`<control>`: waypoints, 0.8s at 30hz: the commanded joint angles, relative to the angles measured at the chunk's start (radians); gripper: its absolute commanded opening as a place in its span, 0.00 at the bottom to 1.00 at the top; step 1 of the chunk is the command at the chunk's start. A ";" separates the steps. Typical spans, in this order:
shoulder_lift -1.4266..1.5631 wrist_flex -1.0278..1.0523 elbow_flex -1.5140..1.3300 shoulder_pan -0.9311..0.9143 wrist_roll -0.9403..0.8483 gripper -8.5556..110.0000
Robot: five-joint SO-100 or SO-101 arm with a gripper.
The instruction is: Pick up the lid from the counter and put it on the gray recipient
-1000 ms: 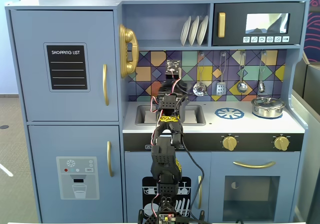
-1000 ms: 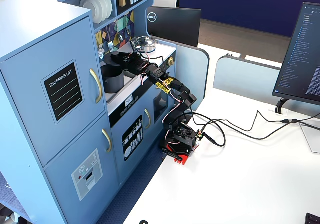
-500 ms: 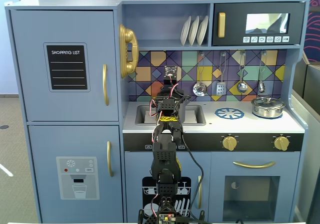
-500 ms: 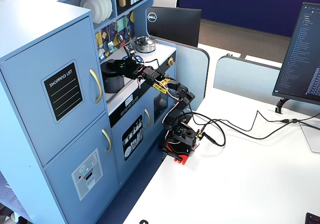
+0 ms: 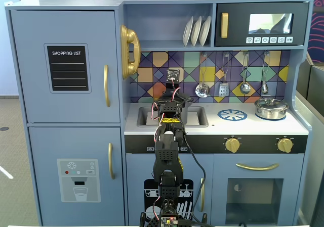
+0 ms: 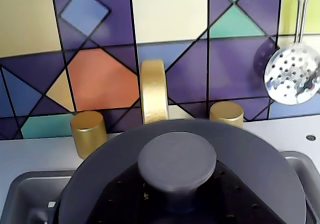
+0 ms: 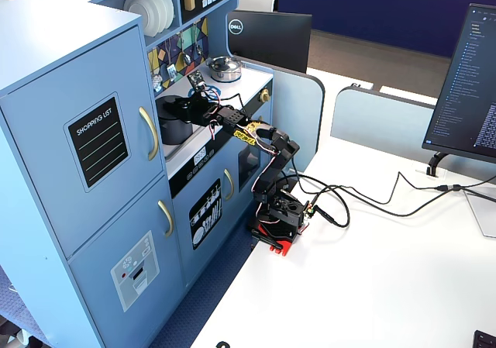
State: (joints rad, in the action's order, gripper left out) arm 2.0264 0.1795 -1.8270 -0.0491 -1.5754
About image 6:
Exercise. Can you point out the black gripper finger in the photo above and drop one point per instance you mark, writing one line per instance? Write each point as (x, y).
(240, 199)
(117, 204)

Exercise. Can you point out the dark gray pot lid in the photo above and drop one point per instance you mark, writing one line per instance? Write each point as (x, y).
(250, 154)

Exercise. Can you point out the gold tap knob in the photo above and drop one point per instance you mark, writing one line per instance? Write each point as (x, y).
(88, 134)
(227, 115)

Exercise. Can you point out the gray toy sink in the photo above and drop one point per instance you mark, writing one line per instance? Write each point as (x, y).
(25, 196)

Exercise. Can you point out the gold toy faucet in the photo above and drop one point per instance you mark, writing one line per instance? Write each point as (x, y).
(153, 91)

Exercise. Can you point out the blue toy kitchen unit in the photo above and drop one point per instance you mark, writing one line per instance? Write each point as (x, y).
(100, 84)

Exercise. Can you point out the silver skimmer spoon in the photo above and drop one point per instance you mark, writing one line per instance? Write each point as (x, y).
(291, 76)

